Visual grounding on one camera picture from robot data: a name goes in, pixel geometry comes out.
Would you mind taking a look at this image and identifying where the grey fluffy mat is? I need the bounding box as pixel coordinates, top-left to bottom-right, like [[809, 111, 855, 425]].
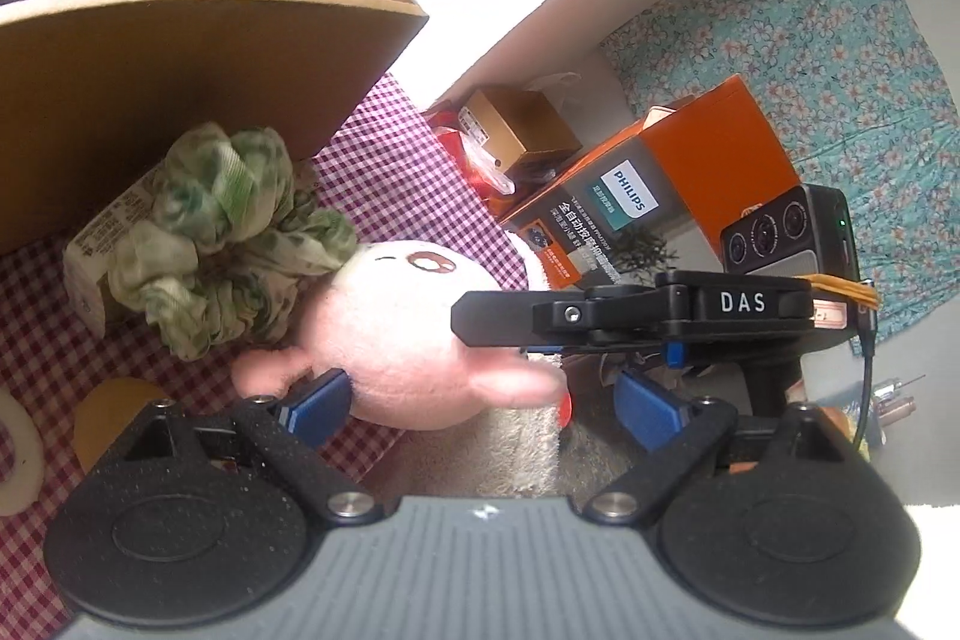
[[375, 377, 646, 502]]

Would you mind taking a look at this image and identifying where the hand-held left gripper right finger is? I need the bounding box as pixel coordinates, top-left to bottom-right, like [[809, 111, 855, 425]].
[[581, 368, 856, 527]]

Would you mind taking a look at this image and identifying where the tan tissue packet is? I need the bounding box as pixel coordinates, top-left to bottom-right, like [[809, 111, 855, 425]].
[[61, 171, 196, 341]]

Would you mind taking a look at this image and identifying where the green white cloth scrunchie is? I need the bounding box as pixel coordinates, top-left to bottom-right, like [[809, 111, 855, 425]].
[[112, 121, 359, 362]]

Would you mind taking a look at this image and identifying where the black cable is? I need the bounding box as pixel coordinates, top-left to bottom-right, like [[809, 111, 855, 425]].
[[851, 302, 880, 461]]

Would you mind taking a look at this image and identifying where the purple checked tablecloth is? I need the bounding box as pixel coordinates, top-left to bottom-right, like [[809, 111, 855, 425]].
[[0, 74, 537, 611]]

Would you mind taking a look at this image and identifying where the teal floral bedsheet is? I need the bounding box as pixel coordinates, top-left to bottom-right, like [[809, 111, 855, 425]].
[[600, 0, 960, 341]]

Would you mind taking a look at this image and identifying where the red packaging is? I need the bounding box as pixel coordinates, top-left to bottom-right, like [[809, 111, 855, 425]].
[[431, 126, 518, 214]]

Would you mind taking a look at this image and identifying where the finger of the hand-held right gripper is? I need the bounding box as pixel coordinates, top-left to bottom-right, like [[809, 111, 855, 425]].
[[450, 284, 668, 354]]

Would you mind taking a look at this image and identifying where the pink white plush toy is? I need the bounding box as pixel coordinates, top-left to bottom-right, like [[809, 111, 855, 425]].
[[231, 231, 575, 432]]

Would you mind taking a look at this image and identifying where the small brown cardboard box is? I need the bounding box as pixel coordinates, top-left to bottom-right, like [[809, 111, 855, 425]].
[[457, 87, 584, 176]]

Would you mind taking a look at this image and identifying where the orange appliance box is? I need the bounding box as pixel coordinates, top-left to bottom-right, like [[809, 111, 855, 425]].
[[499, 75, 803, 304]]

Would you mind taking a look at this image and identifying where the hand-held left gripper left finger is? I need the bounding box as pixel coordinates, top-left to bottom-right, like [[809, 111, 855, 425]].
[[120, 368, 385, 527]]

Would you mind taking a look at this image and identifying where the white tape roll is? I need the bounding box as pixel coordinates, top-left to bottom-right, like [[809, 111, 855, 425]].
[[0, 385, 44, 517]]

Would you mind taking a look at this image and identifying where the round wooden piece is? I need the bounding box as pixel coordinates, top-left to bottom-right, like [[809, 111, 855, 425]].
[[73, 377, 170, 472]]

